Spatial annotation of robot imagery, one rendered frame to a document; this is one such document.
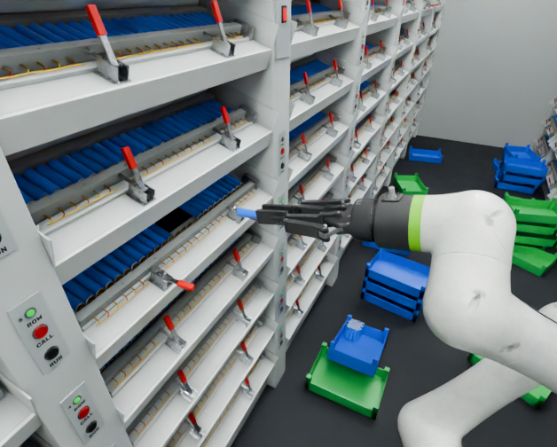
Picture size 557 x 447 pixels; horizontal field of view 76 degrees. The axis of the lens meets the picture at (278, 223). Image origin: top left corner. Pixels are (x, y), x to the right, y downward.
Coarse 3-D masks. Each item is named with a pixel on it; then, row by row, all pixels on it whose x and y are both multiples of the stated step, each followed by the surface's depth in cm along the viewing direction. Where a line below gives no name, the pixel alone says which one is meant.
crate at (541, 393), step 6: (474, 354) 159; (468, 360) 163; (474, 360) 161; (480, 360) 158; (534, 390) 151; (540, 390) 151; (546, 390) 151; (522, 396) 147; (528, 396) 145; (534, 396) 143; (540, 396) 141; (546, 396) 140; (528, 402) 146; (534, 402) 144; (540, 402) 142
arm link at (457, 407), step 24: (552, 312) 74; (456, 384) 85; (480, 384) 80; (504, 384) 77; (528, 384) 76; (408, 408) 91; (432, 408) 86; (456, 408) 82; (480, 408) 80; (408, 432) 87; (432, 432) 83; (456, 432) 83
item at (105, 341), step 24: (240, 168) 102; (264, 192) 102; (192, 216) 86; (216, 240) 83; (168, 264) 74; (192, 264) 76; (144, 288) 68; (168, 288) 70; (120, 312) 63; (144, 312) 65; (96, 336) 59; (120, 336) 60; (96, 360) 57
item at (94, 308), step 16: (240, 192) 94; (224, 208) 89; (192, 224) 81; (176, 240) 76; (160, 256) 72; (144, 272) 68; (112, 288) 64; (128, 288) 66; (96, 304) 60; (80, 320) 58
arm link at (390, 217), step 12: (396, 192) 59; (384, 204) 57; (396, 204) 56; (408, 204) 55; (384, 216) 56; (396, 216) 55; (408, 216) 55; (372, 228) 59; (384, 228) 56; (396, 228) 55; (384, 240) 57; (396, 240) 56; (408, 240) 55
